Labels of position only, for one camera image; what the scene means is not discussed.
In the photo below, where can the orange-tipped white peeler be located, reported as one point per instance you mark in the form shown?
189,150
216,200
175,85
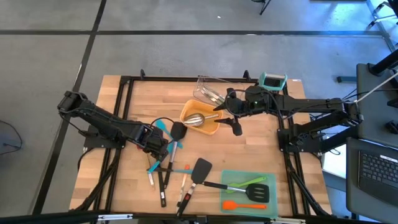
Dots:
183,183

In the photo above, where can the teal silicone spatula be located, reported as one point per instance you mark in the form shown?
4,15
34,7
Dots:
160,124

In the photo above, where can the black rig beam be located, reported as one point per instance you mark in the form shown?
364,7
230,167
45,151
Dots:
46,217

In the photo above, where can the short black bar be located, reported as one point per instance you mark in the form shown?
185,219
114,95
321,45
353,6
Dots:
346,79

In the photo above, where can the black post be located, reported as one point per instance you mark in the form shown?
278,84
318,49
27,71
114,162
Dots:
384,66

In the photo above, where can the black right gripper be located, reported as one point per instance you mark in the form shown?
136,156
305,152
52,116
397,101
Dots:
258,101

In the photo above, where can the orange silicone spatula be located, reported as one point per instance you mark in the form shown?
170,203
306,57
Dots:
230,205

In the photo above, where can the slim steel utensil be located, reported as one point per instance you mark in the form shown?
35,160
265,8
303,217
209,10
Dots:
209,99

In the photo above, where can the steel scoop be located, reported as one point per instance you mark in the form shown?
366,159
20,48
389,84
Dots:
194,119

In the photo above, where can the orange plastic bin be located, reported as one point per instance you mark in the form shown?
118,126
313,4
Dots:
191,107

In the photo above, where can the grey desk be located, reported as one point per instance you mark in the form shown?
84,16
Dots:
373,118

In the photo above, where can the dark laptop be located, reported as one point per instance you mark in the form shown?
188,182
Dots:
379,171

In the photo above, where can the black aluminium table frame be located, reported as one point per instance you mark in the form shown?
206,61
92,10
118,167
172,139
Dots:
149,78

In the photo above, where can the teal plastic bin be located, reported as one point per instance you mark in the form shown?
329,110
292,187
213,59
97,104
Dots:
230,189

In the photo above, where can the black stand leg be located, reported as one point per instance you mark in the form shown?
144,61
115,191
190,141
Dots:
264,7

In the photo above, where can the small black device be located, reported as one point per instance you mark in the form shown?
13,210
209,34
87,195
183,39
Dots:
391,127

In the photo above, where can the green silicone spatula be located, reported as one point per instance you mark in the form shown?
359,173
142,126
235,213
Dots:
248,183

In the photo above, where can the thin black utensil teal tip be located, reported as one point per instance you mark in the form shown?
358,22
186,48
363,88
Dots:
185,171

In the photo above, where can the clear plastic bin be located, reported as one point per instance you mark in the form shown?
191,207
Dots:
202,82

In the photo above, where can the black slotted turner steel neck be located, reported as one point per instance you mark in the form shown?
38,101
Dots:
258,193

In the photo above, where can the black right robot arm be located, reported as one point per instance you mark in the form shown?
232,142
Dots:
311,104

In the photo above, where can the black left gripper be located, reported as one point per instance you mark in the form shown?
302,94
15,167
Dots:
152,140

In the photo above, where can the black laptop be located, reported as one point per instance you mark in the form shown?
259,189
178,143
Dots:
353,186

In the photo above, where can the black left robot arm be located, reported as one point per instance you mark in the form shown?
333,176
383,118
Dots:
99,121

